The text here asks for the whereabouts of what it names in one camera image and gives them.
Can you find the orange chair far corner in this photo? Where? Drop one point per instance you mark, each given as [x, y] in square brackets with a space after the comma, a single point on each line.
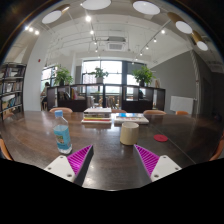
[181, 113]

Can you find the potted plant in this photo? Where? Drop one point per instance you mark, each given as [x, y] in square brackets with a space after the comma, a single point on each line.
[62, 77]
[143, 76]
[99, 74]

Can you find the orange chair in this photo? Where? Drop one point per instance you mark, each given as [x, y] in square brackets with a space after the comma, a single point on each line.
[154, 112]
[118, 111]
[63, 109]

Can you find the orange chair right edge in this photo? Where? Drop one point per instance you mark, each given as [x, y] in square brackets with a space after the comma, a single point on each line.
[219, 149]

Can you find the right potted plant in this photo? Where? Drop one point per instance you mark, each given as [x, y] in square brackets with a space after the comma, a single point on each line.
[143, 76]

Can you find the low dark shelf unit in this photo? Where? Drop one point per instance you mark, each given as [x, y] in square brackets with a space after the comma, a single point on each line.
[130, 98]

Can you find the white board by wall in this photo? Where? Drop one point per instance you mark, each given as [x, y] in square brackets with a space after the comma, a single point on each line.
[181, 104]

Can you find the orange chair edge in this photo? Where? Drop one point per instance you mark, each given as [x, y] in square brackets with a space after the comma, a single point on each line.
[4, 150]
[219, 149]

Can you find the clear plastic water bottle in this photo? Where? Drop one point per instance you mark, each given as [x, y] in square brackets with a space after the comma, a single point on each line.
[61, 131]

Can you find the orange chair far middle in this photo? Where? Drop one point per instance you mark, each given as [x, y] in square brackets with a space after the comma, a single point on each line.
[118, 111]

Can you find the orange chair left edge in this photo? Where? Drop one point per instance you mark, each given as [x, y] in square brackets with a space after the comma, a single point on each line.
[4, 150]

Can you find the tall bookshelf at left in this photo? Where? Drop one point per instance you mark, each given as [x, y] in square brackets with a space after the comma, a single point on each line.
[11, 88]

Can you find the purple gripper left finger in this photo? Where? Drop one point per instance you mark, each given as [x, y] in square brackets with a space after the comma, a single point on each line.
[73, 167]

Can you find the middle potted plant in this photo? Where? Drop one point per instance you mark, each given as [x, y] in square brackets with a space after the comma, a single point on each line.
[99, 74]

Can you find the left potted plant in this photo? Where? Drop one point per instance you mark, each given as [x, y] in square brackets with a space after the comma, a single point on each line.
[62, 77]

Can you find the cream ceramic cup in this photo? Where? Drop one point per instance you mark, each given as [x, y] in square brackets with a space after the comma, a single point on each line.
[129, 133]

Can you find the orange chair far right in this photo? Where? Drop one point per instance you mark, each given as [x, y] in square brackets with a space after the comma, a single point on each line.
[154, 112]

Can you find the orange chair far left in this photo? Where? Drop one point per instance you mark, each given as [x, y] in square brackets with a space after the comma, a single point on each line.
[63, 109]

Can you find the ceiling air conditioner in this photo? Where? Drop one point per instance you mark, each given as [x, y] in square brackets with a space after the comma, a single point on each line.
[115, 43]

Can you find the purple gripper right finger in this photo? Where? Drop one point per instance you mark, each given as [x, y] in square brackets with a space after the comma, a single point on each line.
[152, 167]

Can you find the stack of books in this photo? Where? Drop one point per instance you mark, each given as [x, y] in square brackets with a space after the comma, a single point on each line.
[97, 116]

